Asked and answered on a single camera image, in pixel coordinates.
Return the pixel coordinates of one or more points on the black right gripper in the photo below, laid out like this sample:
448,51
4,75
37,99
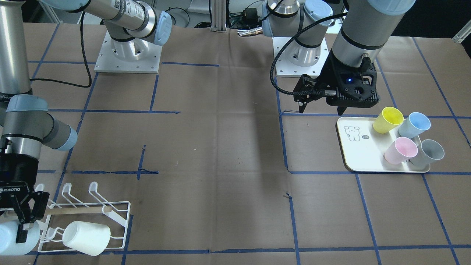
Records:
14,179

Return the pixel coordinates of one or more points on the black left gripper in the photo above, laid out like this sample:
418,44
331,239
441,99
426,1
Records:
328,76

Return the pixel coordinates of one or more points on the pale green ikea cup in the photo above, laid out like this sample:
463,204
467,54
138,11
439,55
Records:
86,237

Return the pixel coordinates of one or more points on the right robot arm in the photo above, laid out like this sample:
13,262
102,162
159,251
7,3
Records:
26,123

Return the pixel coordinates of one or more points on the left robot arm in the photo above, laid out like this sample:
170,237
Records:
367,26

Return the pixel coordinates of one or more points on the yellow cup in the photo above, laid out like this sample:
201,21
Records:
388,119

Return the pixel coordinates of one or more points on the pink cup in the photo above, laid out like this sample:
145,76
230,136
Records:
402,149

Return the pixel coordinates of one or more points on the grey cup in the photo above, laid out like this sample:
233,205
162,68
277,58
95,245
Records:
429,151

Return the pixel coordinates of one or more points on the cream plastic tray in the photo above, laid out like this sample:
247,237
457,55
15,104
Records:
363,148

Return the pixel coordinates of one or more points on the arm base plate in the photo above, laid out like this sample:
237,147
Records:
297,60
134,56

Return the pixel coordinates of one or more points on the white wire cup rack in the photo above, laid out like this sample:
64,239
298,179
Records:
95,208

